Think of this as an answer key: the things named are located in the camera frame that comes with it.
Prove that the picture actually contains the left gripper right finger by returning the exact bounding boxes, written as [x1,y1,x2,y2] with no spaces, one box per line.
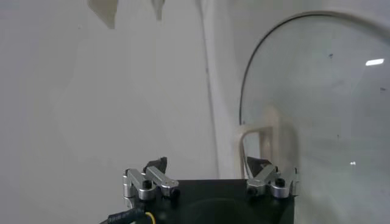
[246,156,300,200]

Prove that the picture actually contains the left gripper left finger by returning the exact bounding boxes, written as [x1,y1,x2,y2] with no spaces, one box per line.
[122,156,181,201]

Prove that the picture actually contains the glass pot lid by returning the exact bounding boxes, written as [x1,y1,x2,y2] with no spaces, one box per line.
[234,11,390,224]

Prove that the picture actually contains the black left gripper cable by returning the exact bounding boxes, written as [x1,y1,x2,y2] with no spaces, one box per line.
[99,206,156,224]

